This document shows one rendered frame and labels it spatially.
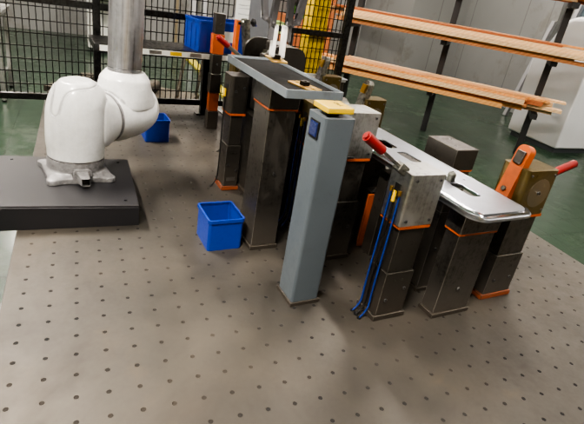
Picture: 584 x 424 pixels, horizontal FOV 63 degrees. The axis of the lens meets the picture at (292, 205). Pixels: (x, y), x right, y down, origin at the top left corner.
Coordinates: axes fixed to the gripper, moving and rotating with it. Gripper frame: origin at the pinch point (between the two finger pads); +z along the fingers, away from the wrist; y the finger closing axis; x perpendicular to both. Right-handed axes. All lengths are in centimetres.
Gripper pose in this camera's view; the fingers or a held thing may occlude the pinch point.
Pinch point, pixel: (278, 41)
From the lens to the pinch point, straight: 116.2
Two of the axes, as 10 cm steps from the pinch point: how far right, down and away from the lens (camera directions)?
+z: -1.5, 9.0, 4.2
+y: 9.5, 0.2, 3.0
